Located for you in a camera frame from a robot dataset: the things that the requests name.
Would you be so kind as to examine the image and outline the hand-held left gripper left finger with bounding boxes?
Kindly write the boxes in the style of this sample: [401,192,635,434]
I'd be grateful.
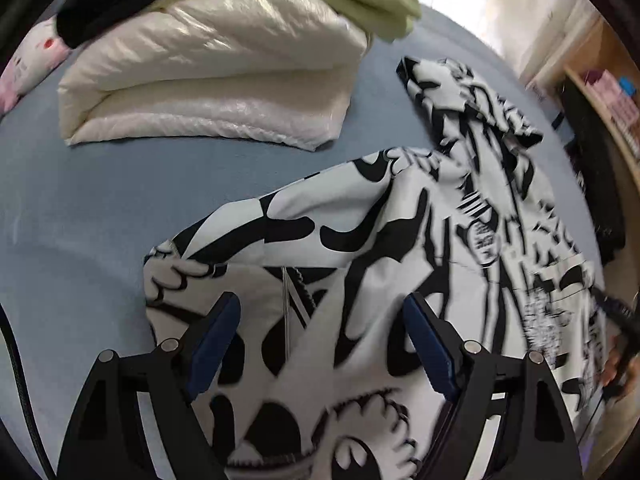
[57,291,242,480]

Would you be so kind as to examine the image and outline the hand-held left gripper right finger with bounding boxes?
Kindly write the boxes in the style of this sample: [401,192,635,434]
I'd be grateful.
[402,292,583,480]

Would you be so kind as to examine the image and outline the black and white printed jacket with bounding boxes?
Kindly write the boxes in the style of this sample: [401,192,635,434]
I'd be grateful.
[143,56,613,480]

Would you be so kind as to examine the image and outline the person's right hand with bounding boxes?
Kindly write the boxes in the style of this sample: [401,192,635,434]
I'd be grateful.
[600,347,626,388]

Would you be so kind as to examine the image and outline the blue bed blanket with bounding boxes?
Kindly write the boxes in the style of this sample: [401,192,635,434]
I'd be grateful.
[0,2,596,480]

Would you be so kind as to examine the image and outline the wooden shelf unit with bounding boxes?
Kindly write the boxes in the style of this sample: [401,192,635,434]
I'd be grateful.
[562,20,640,241]

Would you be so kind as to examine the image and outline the pink storage drawers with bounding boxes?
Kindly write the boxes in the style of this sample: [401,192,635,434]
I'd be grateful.
[582,69,640,126]

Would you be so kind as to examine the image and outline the folded white puffer jacket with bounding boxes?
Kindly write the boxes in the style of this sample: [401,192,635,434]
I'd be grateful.
[59,0,373,152]

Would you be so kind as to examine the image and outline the pink and white cat plush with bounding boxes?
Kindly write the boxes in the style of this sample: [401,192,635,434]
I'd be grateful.
[0,16,68,113]

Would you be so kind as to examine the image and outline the white floral curtain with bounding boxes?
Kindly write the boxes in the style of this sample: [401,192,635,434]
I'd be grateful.
[402,0,596,81]

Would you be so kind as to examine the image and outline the black cable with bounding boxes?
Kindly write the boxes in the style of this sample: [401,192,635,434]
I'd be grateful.
[0,305,56,480]

